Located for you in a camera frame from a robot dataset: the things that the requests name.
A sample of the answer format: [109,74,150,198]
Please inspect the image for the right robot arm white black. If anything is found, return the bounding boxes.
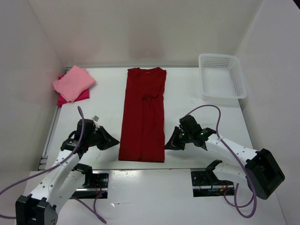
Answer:
[165,115,285,200]

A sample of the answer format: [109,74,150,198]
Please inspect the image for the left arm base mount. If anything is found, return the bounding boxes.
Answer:
[72,170,109,199]

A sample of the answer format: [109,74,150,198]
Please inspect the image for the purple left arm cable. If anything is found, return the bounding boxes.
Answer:
[0,105,107,224]

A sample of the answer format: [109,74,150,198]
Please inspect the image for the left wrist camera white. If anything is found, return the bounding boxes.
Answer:
[92,115,99,128]

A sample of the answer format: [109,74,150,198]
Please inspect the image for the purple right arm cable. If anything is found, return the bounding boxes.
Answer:
[186,105,257,219]

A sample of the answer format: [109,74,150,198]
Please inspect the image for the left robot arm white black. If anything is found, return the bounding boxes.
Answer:
[15,119,119,225]

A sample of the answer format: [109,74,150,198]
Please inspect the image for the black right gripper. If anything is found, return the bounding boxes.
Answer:
[164,126,193,150]

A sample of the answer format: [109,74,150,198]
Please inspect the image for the light pink t shirt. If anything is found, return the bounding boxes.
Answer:
[52,66,95,102]

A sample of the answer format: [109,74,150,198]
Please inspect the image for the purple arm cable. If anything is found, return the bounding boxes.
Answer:
[186,105,257,219]
[0,105,107,224]

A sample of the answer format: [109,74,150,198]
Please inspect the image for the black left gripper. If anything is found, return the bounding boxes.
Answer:
[87,126,120,150]

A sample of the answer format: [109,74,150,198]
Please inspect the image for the dark red t shirt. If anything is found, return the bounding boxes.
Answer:
[119,67,166,163]

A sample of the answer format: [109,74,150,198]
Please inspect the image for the white plastic laundry basket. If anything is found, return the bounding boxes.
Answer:
[198,53,247,102]

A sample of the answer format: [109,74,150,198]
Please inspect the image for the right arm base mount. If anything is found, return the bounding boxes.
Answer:
[191,169,234,197]

